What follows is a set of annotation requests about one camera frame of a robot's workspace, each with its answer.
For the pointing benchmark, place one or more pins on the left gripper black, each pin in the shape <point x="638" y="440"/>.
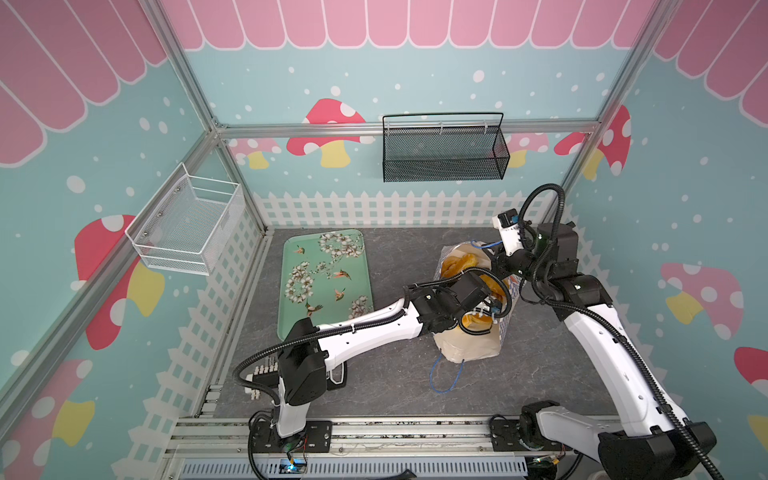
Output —
<point x="447" y="282"/>

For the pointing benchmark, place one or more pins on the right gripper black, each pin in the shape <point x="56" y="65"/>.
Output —
<point x="501" y="255"/>

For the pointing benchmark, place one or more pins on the checkered paper bag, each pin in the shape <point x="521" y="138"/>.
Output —
<point x="459" y="348"/>

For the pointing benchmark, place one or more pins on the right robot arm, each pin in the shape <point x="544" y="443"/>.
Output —
<point x="654" y="438"/>

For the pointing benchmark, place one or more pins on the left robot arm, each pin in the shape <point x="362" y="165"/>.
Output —
<point x="341" y="342"/>

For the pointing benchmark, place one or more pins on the green floral tray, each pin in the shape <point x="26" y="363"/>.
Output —
<point x="324" y="277"/>

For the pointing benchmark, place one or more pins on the black tool rack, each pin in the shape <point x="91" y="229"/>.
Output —
<point x="303" y="376"/>

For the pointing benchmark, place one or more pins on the ring doughnut bread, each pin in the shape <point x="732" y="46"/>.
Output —
<point x="454" y="264"/>

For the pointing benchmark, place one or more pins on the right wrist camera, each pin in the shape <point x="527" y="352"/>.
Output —
<point x="507" y="223"/>

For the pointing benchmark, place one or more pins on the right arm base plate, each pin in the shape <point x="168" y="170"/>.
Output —
<point x="509" y="434"/>

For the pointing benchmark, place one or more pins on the black mesh wall basket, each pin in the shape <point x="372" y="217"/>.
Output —
<point x="435" y="147"/>

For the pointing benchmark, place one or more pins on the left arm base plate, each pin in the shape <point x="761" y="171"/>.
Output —
<point x="314" y="438"/>

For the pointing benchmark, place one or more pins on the white wire wall basket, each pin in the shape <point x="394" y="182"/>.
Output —
<point x="187" y="224"/>

